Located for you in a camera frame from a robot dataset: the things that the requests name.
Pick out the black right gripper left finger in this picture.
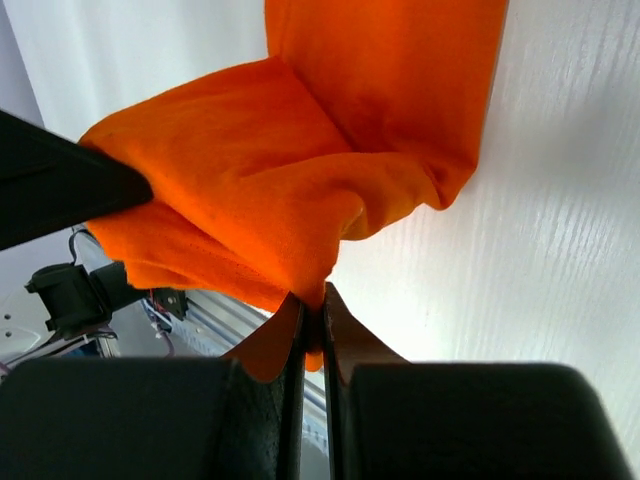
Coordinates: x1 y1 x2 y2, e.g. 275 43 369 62
1 296 304 479

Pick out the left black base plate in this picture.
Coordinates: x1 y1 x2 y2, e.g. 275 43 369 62
149 288 188 321

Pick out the orange t shirt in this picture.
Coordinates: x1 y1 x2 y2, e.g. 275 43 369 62
79 0 510 374

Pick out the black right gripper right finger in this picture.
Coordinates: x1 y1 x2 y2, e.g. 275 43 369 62
323 286 632 479

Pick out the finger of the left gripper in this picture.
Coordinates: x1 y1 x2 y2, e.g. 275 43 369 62
1 111 153 250

